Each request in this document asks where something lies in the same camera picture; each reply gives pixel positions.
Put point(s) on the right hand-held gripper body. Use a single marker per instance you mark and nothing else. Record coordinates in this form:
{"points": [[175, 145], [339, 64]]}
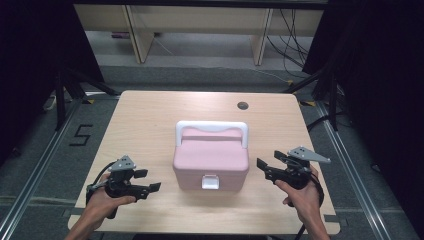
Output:
{"points": [[293, 175]]}

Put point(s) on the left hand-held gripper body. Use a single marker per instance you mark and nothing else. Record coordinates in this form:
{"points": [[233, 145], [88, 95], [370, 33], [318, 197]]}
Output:
{"points": [[121, 186]]}

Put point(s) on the person's right hand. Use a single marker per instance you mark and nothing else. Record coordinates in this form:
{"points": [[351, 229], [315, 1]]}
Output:
{"points": [[305, 201]]}

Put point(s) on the person's left hand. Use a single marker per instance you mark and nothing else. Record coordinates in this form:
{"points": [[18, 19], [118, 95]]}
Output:
{"points": [[100, 210]]}

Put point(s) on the yellow tape piece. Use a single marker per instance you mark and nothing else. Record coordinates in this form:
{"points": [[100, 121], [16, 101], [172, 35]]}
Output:
{"points": [[88, 101], [307, 103]]}

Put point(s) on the black metal stand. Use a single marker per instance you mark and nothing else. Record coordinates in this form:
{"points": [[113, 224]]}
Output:
{"points": [[60, 100], [333, 106]]}

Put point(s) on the black curtain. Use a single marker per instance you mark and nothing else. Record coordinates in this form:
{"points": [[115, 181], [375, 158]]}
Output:
{"points": [[383, 83], [30, 66]]}

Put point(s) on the beige wooden desk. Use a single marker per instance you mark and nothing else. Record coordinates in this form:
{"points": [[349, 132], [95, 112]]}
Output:
{"points": [[200, 20]]}

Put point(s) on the aluminium floor rail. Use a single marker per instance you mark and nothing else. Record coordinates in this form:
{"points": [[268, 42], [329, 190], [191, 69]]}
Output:
{"points": [[36, 170], [350, 173]]}

